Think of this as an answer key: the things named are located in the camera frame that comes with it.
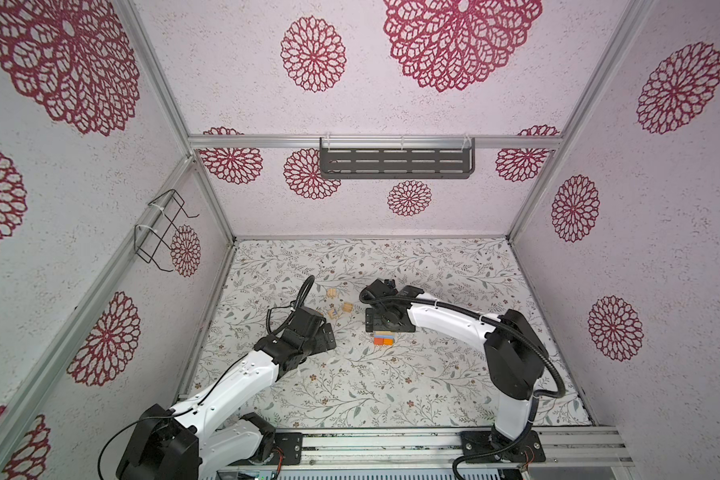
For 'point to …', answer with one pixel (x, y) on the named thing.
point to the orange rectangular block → (387, 341)
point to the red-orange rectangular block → (378, 341)
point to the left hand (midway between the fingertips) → (318, 341)
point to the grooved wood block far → (332, 292)
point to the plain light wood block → (384, 332)
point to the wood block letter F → (331, 313)
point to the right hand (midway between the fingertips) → (381, 320)
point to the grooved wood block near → (348, 307)
